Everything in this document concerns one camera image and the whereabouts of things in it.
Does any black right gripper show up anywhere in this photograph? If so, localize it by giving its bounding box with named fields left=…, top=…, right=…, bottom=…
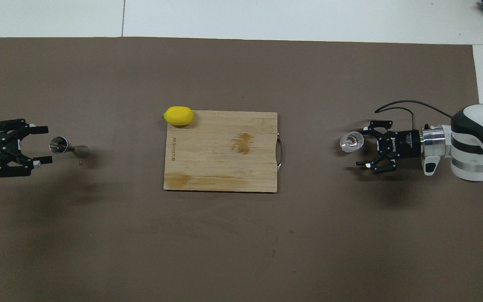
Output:
left=356, top=120, right=421, bottom=174

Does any clear glass cup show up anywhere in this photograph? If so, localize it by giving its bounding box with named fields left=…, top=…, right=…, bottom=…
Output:
left=339, top=131, right=365, bottom=153

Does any steel double jigger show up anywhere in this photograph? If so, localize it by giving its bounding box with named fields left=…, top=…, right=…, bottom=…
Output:
left=49, top=136, right=89, bottom=156

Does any bamboo cutting board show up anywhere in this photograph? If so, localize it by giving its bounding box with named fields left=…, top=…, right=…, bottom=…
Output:
left=164, top=111, right=285, bottom=193

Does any yellow lemon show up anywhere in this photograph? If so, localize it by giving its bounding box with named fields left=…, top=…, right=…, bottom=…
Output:
left=163, top=106, right=194, bottom=127

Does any brown table mat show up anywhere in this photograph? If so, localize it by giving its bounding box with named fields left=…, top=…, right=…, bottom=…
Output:
left=0, top=37, right=483, bottom=302

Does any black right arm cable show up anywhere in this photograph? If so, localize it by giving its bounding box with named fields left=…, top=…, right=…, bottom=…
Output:
left=374, top=100, right=454, bottom=130

